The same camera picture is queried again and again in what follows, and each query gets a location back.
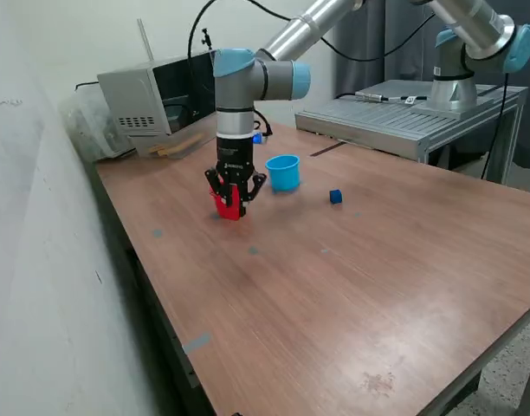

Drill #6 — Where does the black hanging cable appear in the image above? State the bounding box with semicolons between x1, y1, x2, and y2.
475;71;508;179

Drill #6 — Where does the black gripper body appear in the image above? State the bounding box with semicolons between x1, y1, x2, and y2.
215;133;259;189

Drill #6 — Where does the black cable with silver connector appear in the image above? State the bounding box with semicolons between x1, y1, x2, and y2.
333;89;429;105

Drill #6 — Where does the silver blue-jointed robot arm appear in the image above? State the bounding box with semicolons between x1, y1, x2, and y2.
212;0;530;140

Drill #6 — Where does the wooden stick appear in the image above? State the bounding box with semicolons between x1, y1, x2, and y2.
147;133;204;155
157;137;205;158

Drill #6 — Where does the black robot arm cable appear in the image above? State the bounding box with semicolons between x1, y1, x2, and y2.
186;0;437;139

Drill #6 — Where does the blue plastic bin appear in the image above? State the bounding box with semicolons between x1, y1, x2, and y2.
264;154;301;193

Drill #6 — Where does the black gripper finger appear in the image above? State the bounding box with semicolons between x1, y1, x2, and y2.
239;172;268;217
204;167;233;209

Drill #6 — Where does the aluminium robot base table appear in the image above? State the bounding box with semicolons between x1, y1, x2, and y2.
294;79;529;185

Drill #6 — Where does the long grey-blue tape strip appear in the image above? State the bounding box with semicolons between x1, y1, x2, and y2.
181;332;213;355

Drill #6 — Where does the red plastic bin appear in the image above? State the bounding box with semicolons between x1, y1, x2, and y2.
210;184;244;221

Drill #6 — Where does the clear plastic bag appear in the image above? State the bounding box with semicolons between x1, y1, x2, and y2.
59;93;139;164

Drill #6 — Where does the silver microwave oven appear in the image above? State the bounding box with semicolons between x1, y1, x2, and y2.
96;48;231;136

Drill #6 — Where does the white thin rod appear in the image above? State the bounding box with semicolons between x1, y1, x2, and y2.
136;16;156;66

